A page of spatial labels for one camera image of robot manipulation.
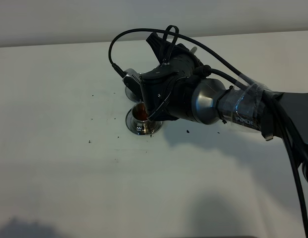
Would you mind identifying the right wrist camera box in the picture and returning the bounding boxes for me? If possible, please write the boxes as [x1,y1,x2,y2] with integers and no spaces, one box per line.
[123,68,143,101]

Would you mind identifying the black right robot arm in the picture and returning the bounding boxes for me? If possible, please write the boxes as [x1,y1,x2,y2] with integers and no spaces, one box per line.
[140,33,308,182]

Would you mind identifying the near stainless steel saucer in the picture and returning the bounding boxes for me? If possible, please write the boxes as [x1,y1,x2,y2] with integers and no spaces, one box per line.
[125,109,163,136]

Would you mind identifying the far stainless steel saucer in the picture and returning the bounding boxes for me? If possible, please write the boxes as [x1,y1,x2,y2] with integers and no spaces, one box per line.
[125,87,142,103]

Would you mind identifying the stainless steel saucer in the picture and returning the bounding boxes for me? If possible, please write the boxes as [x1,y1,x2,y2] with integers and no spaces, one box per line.
[125,87,142,103]
[125,109,163,136]

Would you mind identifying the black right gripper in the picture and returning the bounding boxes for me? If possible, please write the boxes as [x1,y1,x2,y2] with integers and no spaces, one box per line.
[140,32,202,121]

